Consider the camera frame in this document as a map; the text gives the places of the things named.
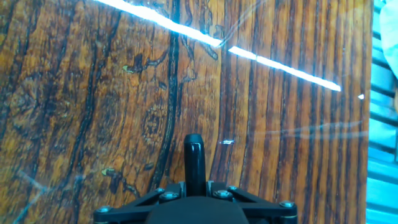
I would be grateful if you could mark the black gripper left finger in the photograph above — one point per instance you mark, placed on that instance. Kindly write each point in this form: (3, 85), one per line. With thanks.
(130, 207)

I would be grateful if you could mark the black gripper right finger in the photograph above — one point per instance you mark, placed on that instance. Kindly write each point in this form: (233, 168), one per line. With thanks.
(264, 207)

